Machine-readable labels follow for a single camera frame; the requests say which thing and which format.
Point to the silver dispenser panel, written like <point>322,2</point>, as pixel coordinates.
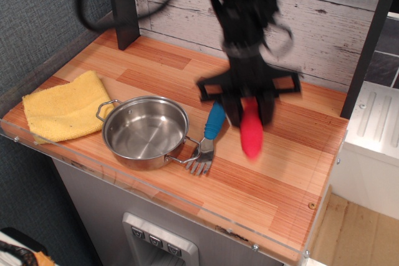
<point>154,245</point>

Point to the clear acrylic edge guard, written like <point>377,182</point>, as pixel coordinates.
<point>251,208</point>

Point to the dark left post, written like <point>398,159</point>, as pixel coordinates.
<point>127,28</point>

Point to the white toy sink unit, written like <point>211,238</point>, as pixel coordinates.
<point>366,170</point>

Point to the yellow cloth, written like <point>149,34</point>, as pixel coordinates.
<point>69,111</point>

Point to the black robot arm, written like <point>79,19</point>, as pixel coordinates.
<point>243,23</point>

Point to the stainless steel pot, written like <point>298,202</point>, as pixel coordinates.
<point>147,132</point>

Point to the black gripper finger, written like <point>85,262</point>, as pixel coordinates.
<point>233,109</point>
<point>265,104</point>

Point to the blue handled metal fork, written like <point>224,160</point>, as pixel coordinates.
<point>213,126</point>

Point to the dark post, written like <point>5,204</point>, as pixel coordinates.
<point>127,28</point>
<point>369,46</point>

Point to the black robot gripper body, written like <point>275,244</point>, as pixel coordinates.
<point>248,77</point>

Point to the red handled metal spoon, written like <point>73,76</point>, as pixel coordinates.
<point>251,129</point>

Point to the orange black object corner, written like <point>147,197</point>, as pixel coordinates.
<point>16,255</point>

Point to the dark right post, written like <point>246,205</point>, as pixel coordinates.
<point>369,46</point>

